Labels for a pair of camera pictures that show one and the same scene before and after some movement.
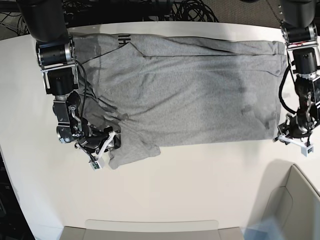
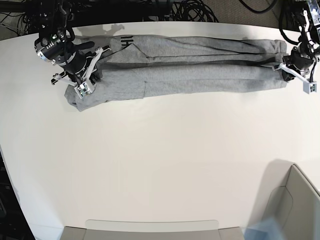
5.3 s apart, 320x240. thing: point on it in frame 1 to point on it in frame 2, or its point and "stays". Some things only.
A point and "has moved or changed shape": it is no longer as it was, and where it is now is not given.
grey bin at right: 295,207 stays
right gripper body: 298,126 to 301,58
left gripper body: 92,136 to 74,62
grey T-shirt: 154,90 has moved or changed shape
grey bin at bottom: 151,229 stays
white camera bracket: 97,163 to 87,86
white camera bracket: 306,149 to 309,87
